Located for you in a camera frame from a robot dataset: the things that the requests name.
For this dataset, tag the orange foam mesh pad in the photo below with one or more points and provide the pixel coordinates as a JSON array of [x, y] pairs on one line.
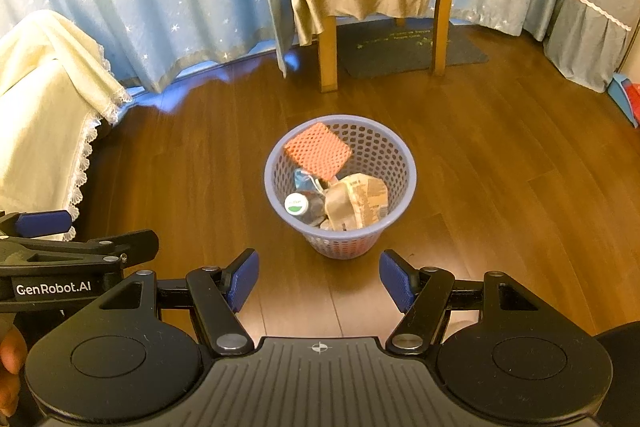
[[315, 152]]

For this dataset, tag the grey curtain with lace trim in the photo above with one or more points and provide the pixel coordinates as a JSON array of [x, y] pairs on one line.
[[590, 37]]

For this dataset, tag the blue dustpan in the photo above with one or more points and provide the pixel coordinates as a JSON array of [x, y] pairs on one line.
[[617, 92]]

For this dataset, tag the lavender plastic mesh basket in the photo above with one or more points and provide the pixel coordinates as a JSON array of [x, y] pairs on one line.
[[345, 243]]

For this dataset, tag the person's left hand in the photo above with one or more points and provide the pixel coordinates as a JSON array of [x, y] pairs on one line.
[[10, 357]]

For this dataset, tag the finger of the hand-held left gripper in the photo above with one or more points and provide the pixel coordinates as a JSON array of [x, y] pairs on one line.
[[42, 223], [75, 252]]

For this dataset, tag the cream lace-edged cloth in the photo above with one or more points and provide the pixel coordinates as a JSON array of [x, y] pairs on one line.
[[40, 107]]

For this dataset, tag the dark grey door mat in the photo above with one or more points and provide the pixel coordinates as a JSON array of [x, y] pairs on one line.
[[390, 52]]

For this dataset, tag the blue face mask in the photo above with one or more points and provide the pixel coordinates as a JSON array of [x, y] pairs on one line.
[[302, 179]]

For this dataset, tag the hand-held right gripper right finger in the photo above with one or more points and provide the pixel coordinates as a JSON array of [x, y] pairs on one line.
[[392, 280]]

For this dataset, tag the wooden chair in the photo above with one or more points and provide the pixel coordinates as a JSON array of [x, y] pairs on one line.
[[327, 57]]

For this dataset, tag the crumpled brown paper packet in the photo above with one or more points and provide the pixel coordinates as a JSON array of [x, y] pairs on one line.
[[350, 202]]

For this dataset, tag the clear bottle with green label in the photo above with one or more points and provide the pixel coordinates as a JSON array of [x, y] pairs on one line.
[[296, 204]]

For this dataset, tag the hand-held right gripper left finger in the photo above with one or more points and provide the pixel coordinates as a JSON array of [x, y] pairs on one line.
[[245, 278]]

